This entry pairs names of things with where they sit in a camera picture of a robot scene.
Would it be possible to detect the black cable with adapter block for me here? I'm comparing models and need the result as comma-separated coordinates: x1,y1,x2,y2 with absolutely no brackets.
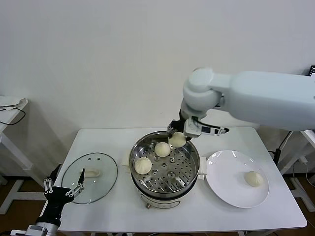
268,130,293,171

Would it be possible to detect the white cable with plug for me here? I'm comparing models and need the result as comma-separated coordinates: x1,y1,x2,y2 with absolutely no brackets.
292,156,315,190

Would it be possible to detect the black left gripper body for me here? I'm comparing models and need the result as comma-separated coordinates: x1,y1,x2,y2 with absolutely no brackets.
36,186,74,226

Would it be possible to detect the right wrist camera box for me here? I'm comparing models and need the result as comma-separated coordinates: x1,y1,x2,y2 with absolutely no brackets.
183,118,231,139

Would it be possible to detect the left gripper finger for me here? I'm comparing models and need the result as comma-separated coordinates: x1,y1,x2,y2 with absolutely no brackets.
43,163,63,195
65,168,86,198

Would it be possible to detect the thin black cable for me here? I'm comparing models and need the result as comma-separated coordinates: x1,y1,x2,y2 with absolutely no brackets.
0,104,27,126

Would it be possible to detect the white cloth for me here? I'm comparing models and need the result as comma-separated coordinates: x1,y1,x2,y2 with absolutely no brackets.
0,95,28,111

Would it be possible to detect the white oval plate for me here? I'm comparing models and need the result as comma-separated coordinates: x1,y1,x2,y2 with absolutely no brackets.
205,149,270,209

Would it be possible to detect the white side table with laptop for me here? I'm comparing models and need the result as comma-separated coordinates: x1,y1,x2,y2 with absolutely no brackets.
283,129,315,212

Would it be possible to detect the perforated steel steamer tray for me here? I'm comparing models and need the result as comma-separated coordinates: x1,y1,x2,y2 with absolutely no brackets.
132,142,196,192

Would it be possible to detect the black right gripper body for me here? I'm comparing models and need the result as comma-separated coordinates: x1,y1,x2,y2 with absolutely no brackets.
169,110,188,134

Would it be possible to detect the white steamed baozi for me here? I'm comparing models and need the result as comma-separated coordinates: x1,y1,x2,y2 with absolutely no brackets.
154,142,171,158
169,132,187,148
134,157,152,175
244,171,264,187

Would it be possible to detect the round glass pot lid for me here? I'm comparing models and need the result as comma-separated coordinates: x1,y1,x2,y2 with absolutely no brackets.
61,152,119,205

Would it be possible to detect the white electric cooker base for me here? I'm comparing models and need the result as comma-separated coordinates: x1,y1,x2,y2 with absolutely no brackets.
132,181,194,210

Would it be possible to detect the white side table with cloth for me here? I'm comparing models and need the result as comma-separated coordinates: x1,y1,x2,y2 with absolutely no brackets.
0,95,54,215

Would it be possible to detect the steel steamer pot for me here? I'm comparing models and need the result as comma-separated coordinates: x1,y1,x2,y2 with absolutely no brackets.
122,131,208,195

